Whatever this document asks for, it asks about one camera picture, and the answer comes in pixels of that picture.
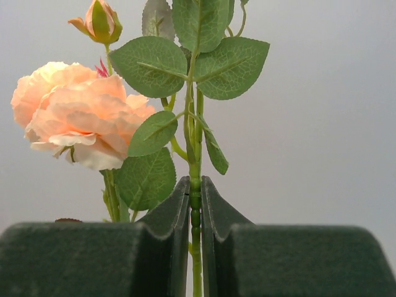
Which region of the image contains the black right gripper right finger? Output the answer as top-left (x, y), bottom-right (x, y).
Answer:
top-left (201, 177), bottom-right (395, 296)

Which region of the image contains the pale pink rose stem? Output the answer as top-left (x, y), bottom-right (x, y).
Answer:
top-left (11, 1), bottom-right (270, 296)

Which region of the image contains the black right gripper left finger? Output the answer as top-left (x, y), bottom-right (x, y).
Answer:
top-left (1, 177), bottom-right (189, 296)

